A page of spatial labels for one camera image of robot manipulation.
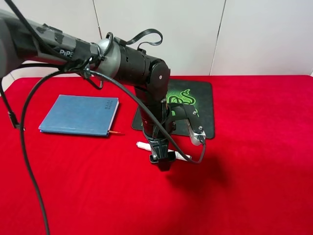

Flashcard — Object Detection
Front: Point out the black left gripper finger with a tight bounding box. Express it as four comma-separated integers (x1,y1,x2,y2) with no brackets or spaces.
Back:
158,159,172,171

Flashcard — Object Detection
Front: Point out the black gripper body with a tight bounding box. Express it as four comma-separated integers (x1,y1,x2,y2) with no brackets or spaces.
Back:
141,122,176,164

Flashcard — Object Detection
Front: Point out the white pen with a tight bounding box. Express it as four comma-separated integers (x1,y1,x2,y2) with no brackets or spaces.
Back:
136,141,186,161

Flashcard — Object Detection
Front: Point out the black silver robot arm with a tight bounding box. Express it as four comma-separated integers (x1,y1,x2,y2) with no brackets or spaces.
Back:
0,8,175,171

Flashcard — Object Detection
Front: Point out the blue hardcover notebook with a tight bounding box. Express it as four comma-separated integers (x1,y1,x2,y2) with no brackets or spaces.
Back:
38,94,119,137

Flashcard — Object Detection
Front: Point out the black green Razer mousepad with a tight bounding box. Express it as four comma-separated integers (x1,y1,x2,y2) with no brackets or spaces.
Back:
132,79,215,139

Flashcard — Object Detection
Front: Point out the red table cloth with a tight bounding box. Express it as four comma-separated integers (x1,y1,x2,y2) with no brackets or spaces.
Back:
0,75,313,235

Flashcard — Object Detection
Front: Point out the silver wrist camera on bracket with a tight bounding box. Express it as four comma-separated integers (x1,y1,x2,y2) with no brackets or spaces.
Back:
168,103,206,146

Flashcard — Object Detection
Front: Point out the black camera cable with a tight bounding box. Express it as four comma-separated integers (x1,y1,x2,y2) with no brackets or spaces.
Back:
0,0,207,235

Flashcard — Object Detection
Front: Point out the black flat ribbon cable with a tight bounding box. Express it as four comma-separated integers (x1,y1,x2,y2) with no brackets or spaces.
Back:
124,28,163,48

